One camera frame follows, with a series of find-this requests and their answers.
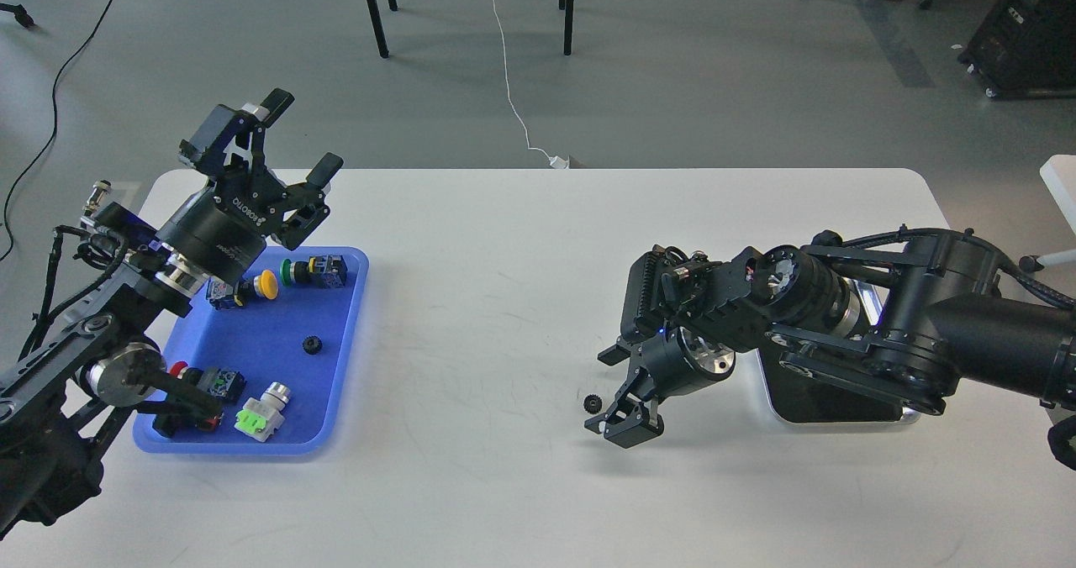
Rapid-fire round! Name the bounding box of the blue plastic tray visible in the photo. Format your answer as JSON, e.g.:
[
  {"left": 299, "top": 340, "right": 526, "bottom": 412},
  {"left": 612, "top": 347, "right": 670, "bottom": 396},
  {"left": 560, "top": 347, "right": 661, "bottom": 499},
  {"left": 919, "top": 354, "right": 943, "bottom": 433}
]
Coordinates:
[{"left": 132, "top": 246, "right": 369, "bottom": 456}]

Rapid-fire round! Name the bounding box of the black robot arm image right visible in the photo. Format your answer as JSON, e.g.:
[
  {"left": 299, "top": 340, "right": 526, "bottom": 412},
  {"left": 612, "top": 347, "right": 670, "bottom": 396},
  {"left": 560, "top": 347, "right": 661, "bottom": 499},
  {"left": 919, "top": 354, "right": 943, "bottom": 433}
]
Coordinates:
[{"left": 584, "top": 227, "right": 1075, "bottom": 448}]

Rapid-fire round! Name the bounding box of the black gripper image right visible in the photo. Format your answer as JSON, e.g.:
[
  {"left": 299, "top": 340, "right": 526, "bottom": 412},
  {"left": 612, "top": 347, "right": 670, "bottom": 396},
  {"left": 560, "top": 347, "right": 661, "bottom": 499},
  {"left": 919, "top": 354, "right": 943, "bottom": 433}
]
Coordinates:
[{"left": 585, "top": 327, "right": 736, "bottom": 449}]

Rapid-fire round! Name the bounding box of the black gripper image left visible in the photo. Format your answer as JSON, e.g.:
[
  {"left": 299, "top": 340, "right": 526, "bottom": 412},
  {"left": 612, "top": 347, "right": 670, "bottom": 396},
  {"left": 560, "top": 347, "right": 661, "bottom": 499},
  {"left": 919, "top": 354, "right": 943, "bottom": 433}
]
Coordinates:
[{"left": 158, "top": 88, "right": 345, "bottom": 283}]

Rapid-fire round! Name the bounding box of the black cable on floor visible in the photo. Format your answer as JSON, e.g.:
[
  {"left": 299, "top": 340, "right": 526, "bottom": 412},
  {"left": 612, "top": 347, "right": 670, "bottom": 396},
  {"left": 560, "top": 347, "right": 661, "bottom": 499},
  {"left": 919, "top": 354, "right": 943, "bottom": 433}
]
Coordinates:
[{"left": 0, "top": 0, "right": 196, "bottom": 265}]

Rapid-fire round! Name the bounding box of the silver metal tray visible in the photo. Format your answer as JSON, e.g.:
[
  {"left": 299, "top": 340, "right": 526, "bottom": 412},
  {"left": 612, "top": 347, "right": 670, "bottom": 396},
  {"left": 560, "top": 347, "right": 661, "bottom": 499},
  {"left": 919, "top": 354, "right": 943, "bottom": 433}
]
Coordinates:
[{"left": 758, "top": 278, "right": 917, "bottom": 426}]

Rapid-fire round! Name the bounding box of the white cable on floor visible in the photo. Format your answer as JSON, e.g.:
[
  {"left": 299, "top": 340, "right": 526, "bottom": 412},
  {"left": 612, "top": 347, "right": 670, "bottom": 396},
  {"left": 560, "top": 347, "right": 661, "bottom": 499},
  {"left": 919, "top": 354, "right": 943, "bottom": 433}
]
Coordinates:
[{"left": 484, "top": 0, "right": 569, "bottom": 169}]

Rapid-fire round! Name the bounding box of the green push button switch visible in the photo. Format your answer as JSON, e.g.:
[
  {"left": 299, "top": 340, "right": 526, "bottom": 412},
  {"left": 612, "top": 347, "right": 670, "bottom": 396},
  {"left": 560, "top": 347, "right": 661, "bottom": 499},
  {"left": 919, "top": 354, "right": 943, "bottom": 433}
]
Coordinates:
[{"left": 279, "top": 254, "right": 349, "bottom": 289}]

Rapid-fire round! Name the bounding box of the red emergency stop button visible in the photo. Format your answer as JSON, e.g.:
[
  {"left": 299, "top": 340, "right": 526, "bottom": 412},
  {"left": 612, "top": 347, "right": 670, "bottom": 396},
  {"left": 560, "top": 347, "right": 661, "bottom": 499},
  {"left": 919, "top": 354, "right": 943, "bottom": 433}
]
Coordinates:
[{"left": 151, "top": 361, "right": 246, "bottom": 438}]

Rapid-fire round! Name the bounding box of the green white push button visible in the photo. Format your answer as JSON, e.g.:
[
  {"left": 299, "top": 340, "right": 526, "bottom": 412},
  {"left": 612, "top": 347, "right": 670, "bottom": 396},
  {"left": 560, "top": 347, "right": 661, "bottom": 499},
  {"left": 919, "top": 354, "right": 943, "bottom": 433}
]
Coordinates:
[{"left": 232, "top": 381, "right": 292, "bottom": 443}]

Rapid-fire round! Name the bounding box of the black equipment case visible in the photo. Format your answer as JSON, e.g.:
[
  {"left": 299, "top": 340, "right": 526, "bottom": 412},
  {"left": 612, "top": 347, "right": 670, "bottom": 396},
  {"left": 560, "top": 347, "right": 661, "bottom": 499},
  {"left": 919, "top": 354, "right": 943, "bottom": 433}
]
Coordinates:
[{"left": 958, "top": 0, "right": 1075, "bottom": 100}]

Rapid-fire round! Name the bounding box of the yellow push button switch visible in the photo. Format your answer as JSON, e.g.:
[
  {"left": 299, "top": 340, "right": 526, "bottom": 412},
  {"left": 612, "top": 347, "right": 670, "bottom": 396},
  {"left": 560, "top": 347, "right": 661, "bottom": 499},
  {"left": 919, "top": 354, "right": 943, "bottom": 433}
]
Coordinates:
[{"left": 206, "top": 269, "right": 280, "bottom": 310}]

